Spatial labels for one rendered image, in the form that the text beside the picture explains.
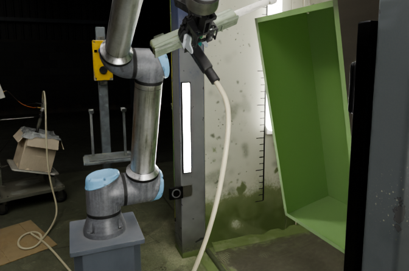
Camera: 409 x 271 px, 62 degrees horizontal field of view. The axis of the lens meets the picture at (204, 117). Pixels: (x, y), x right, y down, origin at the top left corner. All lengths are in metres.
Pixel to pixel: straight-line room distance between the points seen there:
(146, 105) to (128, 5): 0.48
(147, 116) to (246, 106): 1.24
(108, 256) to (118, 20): 0.99
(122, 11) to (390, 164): 0.83
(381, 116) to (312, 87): 1.74
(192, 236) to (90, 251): 1.18
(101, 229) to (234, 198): 1.28
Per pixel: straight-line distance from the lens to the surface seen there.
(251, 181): 2.66
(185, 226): 2.57
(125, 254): 1.62
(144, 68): 1.30
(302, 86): 2.13
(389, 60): 0.44
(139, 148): 1.48
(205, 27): 0.98
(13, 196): 3.79
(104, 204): 1.58
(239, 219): 2.73
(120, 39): 1.15
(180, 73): 2.30
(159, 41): 1.08
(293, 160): 2.18
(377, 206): 0.47
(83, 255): 1.59
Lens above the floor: 1.39
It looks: 9 degrees down
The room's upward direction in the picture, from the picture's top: straight up
